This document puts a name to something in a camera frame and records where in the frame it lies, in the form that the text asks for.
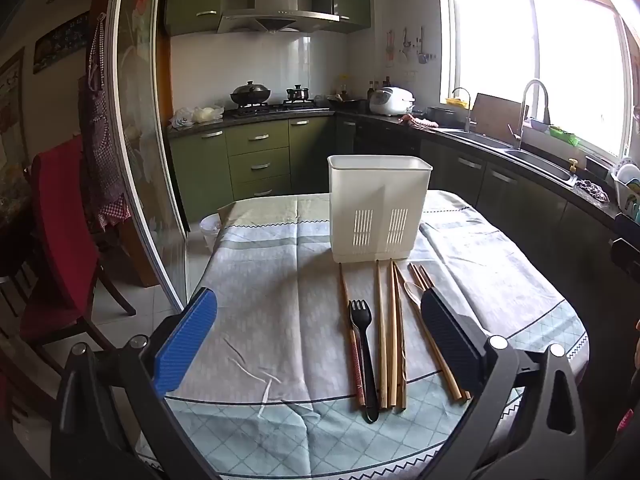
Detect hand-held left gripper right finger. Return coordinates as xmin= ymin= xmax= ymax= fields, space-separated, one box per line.
xmin=421 ymin=290 xmax=588 ymax=480

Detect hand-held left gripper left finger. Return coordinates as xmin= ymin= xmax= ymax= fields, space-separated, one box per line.
xmin=50 ymin=287 xmax=221 ymax=480

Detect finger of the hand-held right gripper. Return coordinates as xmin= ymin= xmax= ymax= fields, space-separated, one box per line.
xmin=609 ymin=237 xmax=640 ymax=287

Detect light wooden chopstick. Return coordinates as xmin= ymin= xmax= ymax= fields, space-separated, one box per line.
xmin=374 ymin=259 xmax=388 ymax=409
xmin=393 ymin=260 xmax=408 ymax=409
xmin=339 ymin=263 xmax=365 ymax=407
xmin=386 ymin=258 xmax=398 ymax=408

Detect small wooden spoon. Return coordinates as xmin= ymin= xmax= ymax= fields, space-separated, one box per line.
xmin=403 ymin=281 xmax=424 ymax=317

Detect black plastic fork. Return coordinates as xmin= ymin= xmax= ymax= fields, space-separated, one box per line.
xmin=348 ymin=300 xmax=380 ymax=424

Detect red patterned chopstick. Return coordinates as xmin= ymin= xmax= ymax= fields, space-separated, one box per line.
xmin=349 ymin=327 xmax=367 ymax=407

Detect white plastic utensil holder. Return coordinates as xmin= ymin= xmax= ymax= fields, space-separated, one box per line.
xmin=327 ymin=155 xmax=434 ymax=264

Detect white dish rack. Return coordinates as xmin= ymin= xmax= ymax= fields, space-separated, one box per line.
xmin=610 ymin=159 xmax=640 ymax=222

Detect dark scrubbing cloth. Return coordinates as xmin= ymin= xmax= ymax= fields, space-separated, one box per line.
xmin=574 ymin=178 xmax=611 ymax=204

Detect grey green patterned tablecloth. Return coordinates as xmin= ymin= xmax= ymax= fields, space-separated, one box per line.
xmin=134 ymin=189 xmax=592 ymax=480

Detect white trash bin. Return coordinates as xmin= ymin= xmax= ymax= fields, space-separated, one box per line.
xmin=199 ymin=212 xmax=224 ymax=252

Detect dark sink base cabinets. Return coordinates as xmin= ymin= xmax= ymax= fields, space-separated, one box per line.
xmin=419 ymin=137 xmax=640 ymax=341

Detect steel kitchen sink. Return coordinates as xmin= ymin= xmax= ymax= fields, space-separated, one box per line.
xmin=444 ymin=127 xmax=577 ymax=184

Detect green sponge tray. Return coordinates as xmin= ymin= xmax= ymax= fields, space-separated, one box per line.
xmin=549 ymin=124 xmax=581 ymax=147

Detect red covered chair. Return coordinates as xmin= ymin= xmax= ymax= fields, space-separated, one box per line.
xmin=20 ymin=136 xmax=137 ymax=363

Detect tall steel faucet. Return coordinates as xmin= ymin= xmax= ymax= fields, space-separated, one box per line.
xmin=508 ymin=79 xmax=551 ymax=151

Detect green base cabinets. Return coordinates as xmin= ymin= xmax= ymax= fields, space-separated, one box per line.
xmin=167 ymin=114 xmax=357 ymax=223

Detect wooden cutting board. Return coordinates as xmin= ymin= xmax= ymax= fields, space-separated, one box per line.
xmin=470 ymin=92 xmax=524 ymax=147

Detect glass sliding door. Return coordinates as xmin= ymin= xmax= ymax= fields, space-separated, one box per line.
xmin=101 ymin=0 xmax=195 ymax=312

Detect pink cloth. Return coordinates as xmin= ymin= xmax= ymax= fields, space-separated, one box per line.
xmin=398 ymin=113 xmax=439 ymax=129

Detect small steel faucet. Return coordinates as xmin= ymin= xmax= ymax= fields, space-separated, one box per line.
xmin=451 ymin=87 xmax=472 ymax=134

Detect white plastic bags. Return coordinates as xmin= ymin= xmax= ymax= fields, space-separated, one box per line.
xmin=171 ymin=104 xmax=224 ymax=129

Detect kitchen window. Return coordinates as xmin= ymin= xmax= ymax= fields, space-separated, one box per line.
xmin=439 ymin=0 xmax=640 ymax=162

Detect checkered apron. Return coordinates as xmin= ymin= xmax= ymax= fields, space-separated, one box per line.
xmin=79 ymin=12 xmax=133 ymax=232

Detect white rice cooker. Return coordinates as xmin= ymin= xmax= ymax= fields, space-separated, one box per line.
xmin=368 ymin=87 xmax=416 ymax=116

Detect gas stove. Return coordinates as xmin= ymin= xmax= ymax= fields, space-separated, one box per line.
xmin=231 ymin=100 xmax=319 ymax=117

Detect black wok with lid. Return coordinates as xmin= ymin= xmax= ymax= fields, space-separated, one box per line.
xmin=229 ymin=80 xmax=272 ymax=107

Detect condiment bottles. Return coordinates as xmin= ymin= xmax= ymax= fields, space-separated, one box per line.
xmin=366 ymin=75 xmax=394 ymax=102

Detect steel range hood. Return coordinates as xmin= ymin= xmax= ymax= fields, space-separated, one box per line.
xmin=217 ymin=0 xmax=341 ymax=36

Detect wall utensil rack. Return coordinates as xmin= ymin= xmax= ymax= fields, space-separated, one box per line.
xmin=384 ymin=26 xmax=437 ymax=67

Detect dark wall picture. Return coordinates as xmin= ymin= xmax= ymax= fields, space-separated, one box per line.
xmin=32 ymin=14 xmax=102 ymax=75

